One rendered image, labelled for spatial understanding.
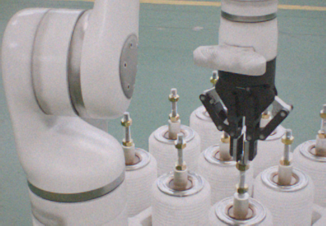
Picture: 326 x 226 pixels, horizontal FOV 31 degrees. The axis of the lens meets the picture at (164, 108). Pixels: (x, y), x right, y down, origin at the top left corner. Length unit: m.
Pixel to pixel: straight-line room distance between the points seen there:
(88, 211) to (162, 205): 0.41
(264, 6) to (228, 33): 0.06
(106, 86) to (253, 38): 0.31
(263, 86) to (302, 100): 1.09
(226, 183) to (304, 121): 0.76
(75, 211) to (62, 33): 0.16
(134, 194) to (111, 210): 0.46
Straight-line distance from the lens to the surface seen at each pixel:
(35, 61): 0.48
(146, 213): 1.02
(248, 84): 0.76
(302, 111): 1.80
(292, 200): 0.95
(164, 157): 1.07
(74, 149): 0.53
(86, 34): 0.47
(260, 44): 0.74
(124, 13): 0.49
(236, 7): 0.73
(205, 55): 0.72
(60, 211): 0.54
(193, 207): 0.93
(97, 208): 0.54
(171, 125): 1.08
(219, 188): 1.02
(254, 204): 0.91
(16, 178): 1.50
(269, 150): 1.09
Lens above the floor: 0.77
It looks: 25 degrees down
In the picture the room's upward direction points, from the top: 1 degrees counter-clockwise
